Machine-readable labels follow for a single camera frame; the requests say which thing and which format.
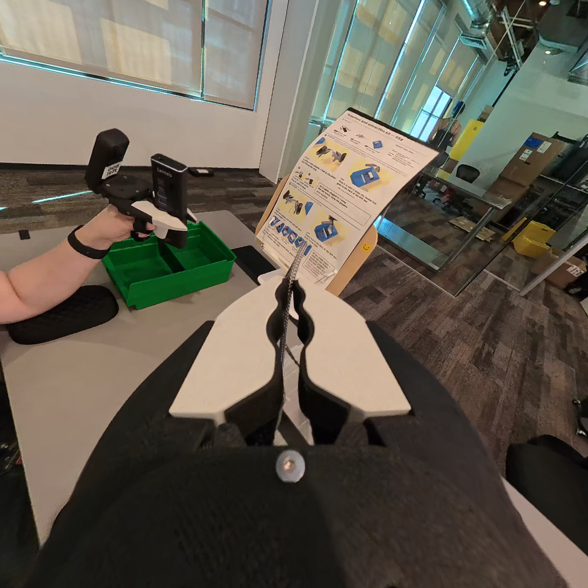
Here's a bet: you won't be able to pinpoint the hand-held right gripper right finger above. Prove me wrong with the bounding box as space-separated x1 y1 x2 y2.
294 278 412 421

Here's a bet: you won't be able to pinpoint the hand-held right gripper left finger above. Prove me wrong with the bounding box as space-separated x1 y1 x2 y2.
168 277 288 425

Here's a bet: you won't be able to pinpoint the tall black USB hub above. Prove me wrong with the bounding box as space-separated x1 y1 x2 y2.
150 154 190 250

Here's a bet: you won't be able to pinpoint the green plastic bin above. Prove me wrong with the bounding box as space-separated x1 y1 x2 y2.
102 222 237 309

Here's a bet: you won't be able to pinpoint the grey braided USB cable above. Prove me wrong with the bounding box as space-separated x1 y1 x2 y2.
276 243 309 414

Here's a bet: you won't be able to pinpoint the person's left forearm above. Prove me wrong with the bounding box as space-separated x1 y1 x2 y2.
0 239 99 324

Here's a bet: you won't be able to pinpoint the person's left hand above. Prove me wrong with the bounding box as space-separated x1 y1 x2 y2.
83 205 155 251

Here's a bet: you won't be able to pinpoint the white board stand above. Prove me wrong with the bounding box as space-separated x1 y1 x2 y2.
257 270 315 442

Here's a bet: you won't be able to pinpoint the window with roller blind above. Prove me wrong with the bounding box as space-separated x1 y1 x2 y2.
312 0 488 134
0 0 272 111

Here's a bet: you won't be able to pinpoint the black textured wrist rest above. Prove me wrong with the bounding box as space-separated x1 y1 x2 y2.
7 285 119 345

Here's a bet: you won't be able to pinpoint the printed instruction sheet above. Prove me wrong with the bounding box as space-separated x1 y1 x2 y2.
256 109 441 290

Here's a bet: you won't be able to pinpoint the yellow plastic bins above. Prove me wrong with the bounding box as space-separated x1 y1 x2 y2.
512 220 556 256

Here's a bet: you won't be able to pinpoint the low cardboard box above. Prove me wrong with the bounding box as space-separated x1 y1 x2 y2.
544 255 587 290

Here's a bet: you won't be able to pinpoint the yellow cabinet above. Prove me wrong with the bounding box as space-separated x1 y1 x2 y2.
450 119 481 161

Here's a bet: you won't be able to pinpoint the cardboard box blue label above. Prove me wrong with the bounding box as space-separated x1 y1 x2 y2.
501 133 567 187

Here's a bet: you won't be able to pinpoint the black wrist strap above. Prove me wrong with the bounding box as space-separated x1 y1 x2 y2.
67 225 111 260

